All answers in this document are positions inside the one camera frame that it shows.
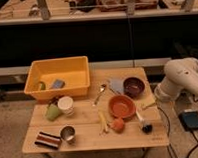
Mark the green item in tub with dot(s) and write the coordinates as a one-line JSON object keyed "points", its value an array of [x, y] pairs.
{"points": [[41, 86]]}

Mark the metal cup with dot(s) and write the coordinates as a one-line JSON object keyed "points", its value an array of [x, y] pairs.
{"points": [[68, 134]]}

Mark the yellow plastic tub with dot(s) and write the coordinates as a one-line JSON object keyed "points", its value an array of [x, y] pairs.
{"points": [[74, 71]]}

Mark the blue sponge in tub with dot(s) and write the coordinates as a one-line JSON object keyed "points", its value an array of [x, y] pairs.
{"points": [[58, 84]]}

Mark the wooden folding table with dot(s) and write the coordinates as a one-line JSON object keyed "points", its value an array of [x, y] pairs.
{"points": [[86, 122]]}

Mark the orange toy fruit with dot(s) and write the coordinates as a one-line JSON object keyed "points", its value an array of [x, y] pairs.
{"points": [[117, 125]]}

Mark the green cup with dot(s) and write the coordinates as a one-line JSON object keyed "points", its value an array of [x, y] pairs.
{"points": [[52, 112]]}

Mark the black pedal box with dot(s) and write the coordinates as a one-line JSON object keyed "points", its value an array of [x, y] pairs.
{"points": [[189, 120]]}

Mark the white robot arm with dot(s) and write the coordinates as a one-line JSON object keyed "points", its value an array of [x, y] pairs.
{"points": [[179, 74]]}

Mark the orange bowl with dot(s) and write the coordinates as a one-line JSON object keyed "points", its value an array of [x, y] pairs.
{"points": [[121, 106]]}

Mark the purple bowl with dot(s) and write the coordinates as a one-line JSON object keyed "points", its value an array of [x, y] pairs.
{"points": [[133, 87]]}

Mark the white handled dish brush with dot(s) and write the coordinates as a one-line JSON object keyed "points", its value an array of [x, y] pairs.
{"points": [[145, 126]]}

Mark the metal spoon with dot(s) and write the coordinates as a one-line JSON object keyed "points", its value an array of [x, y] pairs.
{"points": [[101, 89]]}

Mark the white paper cup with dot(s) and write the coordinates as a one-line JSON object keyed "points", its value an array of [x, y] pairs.
{"points": [[66, 105]]}

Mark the yellow utensil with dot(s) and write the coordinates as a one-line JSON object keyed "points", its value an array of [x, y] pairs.
{"points": [[103, 120]]}

